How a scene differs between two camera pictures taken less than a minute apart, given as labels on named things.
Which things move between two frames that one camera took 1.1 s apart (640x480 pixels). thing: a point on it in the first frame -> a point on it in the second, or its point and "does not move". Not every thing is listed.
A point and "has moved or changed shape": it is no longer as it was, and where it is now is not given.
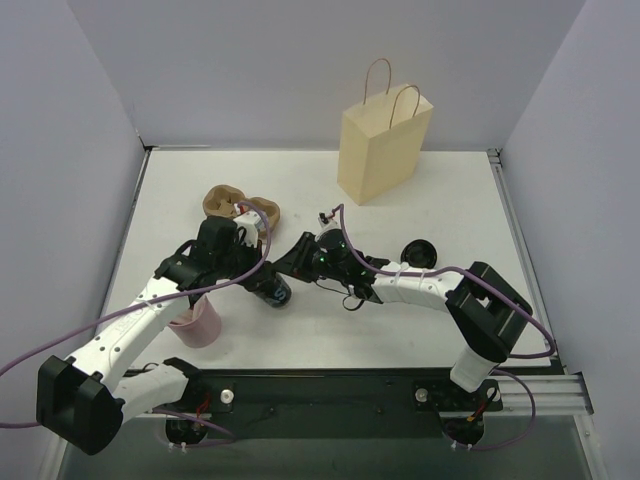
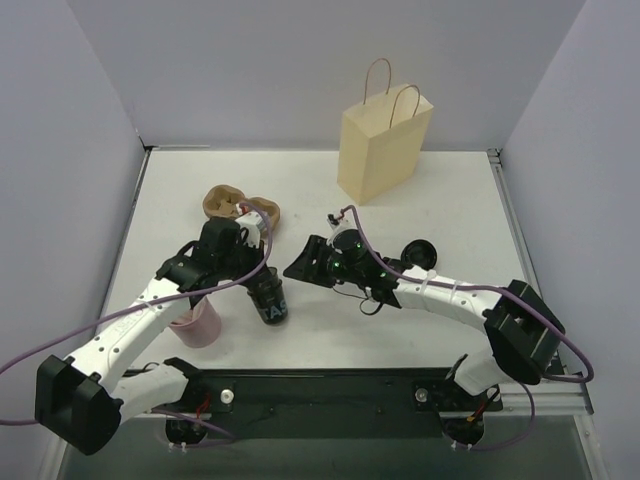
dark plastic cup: (275, 291) has moved or changed shape
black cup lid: (419, 253) does not move
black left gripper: (255, 276) does not move
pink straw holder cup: (200, 327) does not move
